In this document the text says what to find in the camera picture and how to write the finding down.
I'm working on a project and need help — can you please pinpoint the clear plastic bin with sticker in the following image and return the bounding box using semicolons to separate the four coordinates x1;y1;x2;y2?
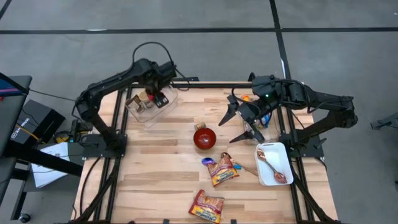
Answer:
124;77;180;129

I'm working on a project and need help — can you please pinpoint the blue screen laptop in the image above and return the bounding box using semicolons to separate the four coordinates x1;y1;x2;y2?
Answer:
0;73;30;98

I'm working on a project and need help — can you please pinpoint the red yellow noodle packet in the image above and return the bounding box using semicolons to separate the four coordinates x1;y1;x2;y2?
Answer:
206;154;240;187

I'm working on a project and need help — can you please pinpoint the white paper sheet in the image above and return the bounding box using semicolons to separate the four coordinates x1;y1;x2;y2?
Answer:
30;142;71;189

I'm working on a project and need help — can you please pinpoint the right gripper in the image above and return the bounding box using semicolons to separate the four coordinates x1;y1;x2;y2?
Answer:
218;94;276;145

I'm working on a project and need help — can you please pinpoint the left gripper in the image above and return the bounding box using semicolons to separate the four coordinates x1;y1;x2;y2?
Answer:
141;60;178;110

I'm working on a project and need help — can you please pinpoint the red beef flavor noodle packet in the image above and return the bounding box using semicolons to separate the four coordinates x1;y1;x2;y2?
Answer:
188;189;226;224

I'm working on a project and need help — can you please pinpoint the purple spoon with blue handle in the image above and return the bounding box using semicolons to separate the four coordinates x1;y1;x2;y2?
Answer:
201;157;243;170

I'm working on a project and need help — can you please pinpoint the black equipment box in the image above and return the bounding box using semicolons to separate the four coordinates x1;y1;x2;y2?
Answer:
11;98;67;146

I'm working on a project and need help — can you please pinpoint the black mount bar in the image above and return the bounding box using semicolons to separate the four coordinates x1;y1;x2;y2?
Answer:
172;76;200;83

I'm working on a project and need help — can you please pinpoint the red bowl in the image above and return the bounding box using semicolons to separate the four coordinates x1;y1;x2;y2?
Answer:
193;127;217;151

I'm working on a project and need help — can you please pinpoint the grey floor stand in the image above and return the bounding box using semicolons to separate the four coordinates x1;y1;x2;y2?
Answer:
369;111;398;131

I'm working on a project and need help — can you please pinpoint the white plastic tray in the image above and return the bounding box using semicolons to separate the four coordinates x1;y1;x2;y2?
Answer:
254;142;294;187

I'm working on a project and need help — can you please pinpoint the black desk stand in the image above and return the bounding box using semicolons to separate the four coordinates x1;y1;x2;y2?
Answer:
0;73;84;222

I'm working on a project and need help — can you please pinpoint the black aluminium table frame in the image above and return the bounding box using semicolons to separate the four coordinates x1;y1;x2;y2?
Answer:
73;81;341;224

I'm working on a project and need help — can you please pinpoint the copper spoon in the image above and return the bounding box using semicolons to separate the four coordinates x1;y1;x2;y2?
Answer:
256;148;288;185
220;151;259;177

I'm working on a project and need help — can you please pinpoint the tan-lidded jar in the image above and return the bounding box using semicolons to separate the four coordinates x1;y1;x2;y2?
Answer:
138;90;150;109

